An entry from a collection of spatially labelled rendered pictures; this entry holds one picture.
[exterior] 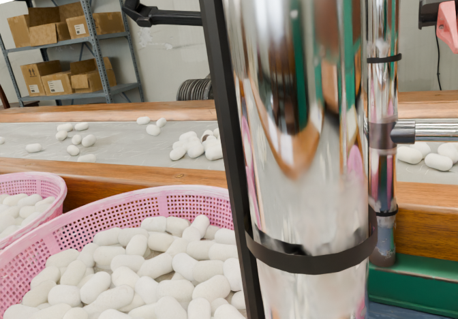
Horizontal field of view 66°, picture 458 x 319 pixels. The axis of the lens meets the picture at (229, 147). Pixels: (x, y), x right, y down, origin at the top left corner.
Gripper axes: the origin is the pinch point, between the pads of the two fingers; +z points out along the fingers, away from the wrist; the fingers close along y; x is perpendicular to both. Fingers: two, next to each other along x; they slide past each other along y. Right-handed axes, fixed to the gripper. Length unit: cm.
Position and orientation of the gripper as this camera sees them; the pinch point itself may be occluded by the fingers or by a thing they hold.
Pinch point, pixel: (456, 46)
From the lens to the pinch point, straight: 66.6
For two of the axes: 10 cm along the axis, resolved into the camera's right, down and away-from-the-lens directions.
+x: 3.8, 4.9, 7.8
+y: 9.0, 0.1, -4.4
